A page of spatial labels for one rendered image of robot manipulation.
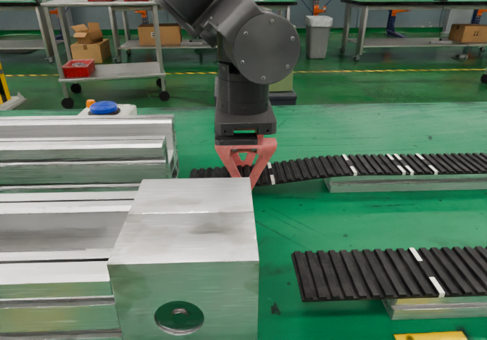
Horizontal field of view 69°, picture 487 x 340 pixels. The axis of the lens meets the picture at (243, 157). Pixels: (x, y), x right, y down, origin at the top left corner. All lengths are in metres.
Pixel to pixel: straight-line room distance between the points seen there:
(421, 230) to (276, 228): 0.16
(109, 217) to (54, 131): 0.23
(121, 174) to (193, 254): 0.21
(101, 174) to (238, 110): 0.17
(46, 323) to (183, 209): 0.11
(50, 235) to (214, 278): 0.15
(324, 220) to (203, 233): 0.21
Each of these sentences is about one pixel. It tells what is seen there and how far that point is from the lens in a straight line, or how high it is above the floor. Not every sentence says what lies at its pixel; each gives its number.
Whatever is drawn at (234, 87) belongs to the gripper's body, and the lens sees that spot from 0.38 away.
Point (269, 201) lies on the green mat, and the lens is 0.44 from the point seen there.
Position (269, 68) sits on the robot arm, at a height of 0.96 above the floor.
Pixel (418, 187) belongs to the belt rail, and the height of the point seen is 0.79.
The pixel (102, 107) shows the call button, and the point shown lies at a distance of 0.57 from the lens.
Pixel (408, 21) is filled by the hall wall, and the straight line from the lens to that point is 8.91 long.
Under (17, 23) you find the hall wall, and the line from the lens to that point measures 8.98.
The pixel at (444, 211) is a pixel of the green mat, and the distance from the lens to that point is 0.48.
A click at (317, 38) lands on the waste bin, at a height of 0.28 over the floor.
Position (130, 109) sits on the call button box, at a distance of 0.60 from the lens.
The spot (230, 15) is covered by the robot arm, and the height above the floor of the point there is 1.00.
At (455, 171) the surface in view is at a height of 0.81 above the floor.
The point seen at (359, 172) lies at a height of 0.81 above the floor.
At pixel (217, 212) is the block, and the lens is 0.26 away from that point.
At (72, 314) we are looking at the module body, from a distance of 0.27.
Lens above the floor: 1.02
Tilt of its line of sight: 27 degrees down
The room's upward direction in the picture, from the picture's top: straight up
